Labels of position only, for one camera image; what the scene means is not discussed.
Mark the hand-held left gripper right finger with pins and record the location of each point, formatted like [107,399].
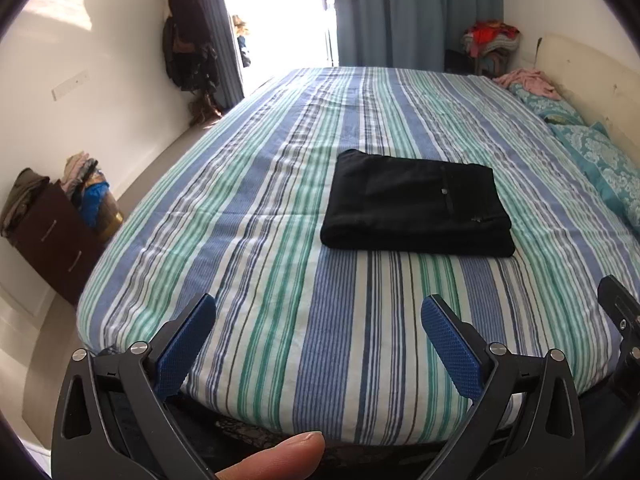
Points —
[450,345]

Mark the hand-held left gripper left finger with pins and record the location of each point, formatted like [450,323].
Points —
[182,345]

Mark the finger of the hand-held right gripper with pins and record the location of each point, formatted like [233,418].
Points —
[625,320]

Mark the black pants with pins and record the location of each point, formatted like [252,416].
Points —
[410,205]

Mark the person's left hand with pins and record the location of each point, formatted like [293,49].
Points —
[275,460]

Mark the dark bed base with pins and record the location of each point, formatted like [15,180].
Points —
[240,427]

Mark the striped bed sheet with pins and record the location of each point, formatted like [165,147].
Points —
[250,235]

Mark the large teal patterned pillow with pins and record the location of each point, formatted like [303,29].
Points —
[610,170]

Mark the brown drawer cabinet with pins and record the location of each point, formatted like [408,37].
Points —
[50,240]

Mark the basket of clothes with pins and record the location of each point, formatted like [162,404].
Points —
[90,195]

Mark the olive cloth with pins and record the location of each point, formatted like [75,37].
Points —
[22,190]

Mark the small teal patterned pillow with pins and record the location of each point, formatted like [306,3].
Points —
[545,105]

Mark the cream headboard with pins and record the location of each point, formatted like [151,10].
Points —
[590,75]

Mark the pink cloth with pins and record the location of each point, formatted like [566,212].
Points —
[525,80]

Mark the dark cloth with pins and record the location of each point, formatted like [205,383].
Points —
[460,62]

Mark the hanging cloth by doorway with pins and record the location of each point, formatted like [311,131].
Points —
[242,45]

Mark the dark hanging coats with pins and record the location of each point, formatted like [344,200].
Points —
[187,35]

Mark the clothes pile with red garment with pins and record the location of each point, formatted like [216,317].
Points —
[490,35]

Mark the grey curtain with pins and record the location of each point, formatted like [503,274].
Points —
[222,20]

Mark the blue curtain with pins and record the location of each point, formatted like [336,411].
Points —
[400,10]

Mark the white wall switch plate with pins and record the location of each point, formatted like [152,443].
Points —
[70,86]

